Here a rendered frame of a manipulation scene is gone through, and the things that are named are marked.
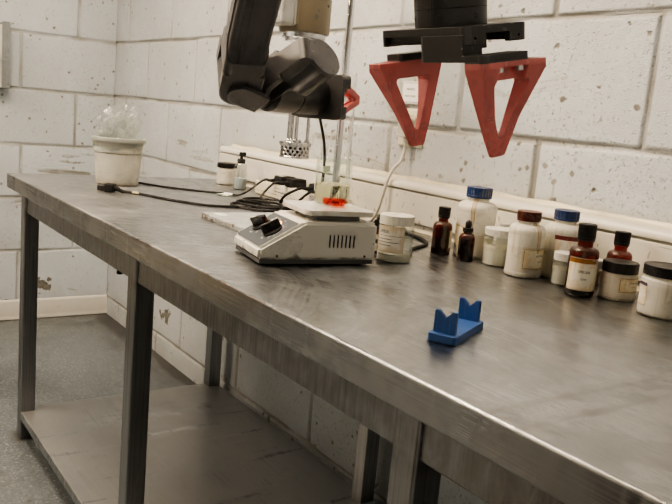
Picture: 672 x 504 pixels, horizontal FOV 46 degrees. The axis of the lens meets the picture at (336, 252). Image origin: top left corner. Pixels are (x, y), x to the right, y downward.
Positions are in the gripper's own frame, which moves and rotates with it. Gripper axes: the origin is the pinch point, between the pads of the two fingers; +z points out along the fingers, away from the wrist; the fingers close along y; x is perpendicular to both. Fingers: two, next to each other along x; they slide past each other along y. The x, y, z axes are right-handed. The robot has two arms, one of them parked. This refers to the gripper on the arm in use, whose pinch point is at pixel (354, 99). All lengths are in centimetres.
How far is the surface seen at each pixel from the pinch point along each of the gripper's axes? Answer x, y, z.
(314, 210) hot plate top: 17.5, -1.1, -8.9
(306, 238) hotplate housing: 21.8, -1.1, -10.3
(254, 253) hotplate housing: 24.5, 3.9, -16.4
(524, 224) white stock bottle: 17.9, -23.3, 18.2
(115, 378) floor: 101, 144, 56
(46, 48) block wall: -14, 226, 74
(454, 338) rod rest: 25, -39, -27
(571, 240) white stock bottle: 19.9, -29.5, 23.2
